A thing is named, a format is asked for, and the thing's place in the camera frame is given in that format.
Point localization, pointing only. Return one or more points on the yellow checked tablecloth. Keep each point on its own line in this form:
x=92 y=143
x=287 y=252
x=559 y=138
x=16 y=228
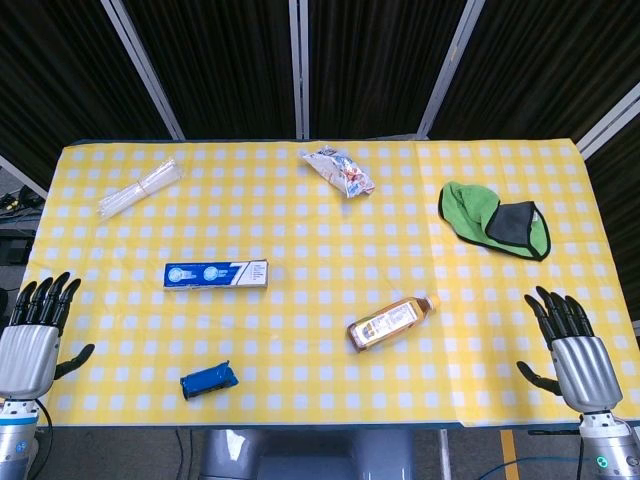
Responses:
x=320 y=280

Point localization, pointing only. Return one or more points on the blue foil snack packet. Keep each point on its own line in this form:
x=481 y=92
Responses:
x=207 y=380

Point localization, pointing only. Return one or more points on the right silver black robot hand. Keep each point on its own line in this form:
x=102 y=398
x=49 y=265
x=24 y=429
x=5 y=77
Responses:
x=582 y=360

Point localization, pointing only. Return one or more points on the bundle of clear straws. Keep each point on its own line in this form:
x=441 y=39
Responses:
x=141 y=188

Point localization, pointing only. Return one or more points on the black folding screen partition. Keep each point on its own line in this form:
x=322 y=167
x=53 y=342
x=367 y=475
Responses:
x=320 y=65

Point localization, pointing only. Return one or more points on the amber tea bottle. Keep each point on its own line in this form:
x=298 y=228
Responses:
x=392 y=320

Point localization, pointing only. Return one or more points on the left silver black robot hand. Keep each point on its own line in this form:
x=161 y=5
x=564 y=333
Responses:
x=27 y=350

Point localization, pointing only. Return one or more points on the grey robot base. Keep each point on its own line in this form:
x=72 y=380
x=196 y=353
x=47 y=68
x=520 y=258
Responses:
x=307 y=452

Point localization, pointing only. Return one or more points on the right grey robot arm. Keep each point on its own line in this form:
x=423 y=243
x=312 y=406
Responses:
x=607 y=445

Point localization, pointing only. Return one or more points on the blue white toothpaste box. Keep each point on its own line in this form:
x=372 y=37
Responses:
x=216 y=274

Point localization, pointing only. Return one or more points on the green microfibre cloth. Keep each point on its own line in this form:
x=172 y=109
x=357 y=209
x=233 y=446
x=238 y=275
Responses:
x=492 y=220

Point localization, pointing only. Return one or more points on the white printed snack bag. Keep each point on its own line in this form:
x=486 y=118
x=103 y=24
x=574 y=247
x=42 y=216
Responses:
x=339 y=171

